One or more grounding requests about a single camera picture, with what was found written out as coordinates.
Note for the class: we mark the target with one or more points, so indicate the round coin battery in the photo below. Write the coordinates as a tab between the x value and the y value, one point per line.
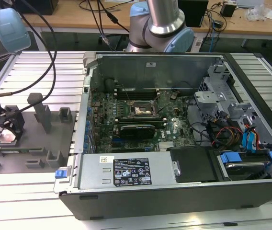
173	96

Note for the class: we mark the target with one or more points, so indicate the black graphics card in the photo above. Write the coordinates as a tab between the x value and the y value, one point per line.
137	131

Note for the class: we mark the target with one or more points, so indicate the small black adapter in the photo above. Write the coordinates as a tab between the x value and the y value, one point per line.
217	24

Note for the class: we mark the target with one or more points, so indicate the black plastic shroud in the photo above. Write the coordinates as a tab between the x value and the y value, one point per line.
193	165

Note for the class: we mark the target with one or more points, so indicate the blue case latch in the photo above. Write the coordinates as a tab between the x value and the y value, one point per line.
61	173

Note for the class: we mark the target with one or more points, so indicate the silver chipset heatsink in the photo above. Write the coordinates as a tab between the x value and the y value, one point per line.
166	146

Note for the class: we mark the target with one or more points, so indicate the black open PC case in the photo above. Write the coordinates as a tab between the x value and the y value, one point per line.
150	203

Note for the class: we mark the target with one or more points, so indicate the black desk device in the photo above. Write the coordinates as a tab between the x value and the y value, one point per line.
42	6

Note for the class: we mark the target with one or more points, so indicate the green RAM stick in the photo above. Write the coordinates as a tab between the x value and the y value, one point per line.
14	151

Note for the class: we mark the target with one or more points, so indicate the black RAM slot bank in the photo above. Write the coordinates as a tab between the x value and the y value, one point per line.
138	94
140	119

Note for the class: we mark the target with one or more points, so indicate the grey parts rack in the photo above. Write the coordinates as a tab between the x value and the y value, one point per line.
37	148

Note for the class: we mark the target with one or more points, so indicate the silver CPU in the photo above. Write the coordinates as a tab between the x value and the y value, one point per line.
6	136

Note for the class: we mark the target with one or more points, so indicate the CPU socket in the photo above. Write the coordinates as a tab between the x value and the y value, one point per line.
140	111

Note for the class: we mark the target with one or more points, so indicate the green motherboard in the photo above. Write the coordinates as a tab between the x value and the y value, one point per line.
179	129

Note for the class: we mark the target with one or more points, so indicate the grey power supply unit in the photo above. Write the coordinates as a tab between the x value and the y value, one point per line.
93	172

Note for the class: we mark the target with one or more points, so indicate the metal drive cage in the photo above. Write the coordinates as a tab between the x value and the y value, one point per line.
212	97

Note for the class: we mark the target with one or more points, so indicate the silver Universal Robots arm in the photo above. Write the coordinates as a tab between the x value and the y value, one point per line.
162	19

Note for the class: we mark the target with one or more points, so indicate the hard disk in blue carrier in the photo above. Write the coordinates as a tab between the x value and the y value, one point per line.
243	167

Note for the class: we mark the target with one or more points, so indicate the grey laptop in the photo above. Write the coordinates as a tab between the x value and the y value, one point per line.
248	3

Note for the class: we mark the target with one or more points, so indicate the clear plastic bags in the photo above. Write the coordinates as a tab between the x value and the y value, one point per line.
255	13

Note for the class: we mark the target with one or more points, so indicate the small black box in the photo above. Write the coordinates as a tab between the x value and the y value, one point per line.
228	10

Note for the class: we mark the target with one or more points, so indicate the wooden desk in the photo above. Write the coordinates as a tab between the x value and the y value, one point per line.
78	21

